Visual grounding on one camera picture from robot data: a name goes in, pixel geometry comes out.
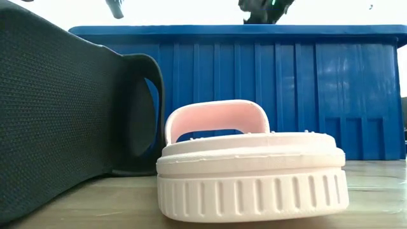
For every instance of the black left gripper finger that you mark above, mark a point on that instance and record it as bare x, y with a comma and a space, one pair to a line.
115, 8

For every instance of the black foam slide sandal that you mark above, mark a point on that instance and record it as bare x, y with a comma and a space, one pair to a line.
57, 111

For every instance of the pink foam slide sandal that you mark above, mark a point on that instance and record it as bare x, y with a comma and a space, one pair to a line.
248, 184

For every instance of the blue ribbed plastic bin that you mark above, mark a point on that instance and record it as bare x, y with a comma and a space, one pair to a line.
286, 79

